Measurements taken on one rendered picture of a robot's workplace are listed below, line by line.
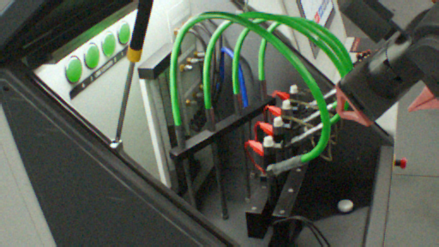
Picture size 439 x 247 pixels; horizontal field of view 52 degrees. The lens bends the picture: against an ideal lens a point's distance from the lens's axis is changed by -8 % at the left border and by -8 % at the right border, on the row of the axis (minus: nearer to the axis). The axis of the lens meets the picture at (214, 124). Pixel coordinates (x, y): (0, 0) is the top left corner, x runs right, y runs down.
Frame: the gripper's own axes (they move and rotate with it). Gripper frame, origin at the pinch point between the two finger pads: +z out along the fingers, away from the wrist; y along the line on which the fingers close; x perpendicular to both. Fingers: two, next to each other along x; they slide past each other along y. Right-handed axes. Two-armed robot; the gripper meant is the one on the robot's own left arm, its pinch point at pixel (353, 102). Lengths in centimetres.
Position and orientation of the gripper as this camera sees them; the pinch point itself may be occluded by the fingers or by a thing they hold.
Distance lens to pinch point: 69.1
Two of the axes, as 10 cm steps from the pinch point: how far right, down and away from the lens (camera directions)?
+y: -7.6, 5.6, -3.3
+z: -1.9, 3.0, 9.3
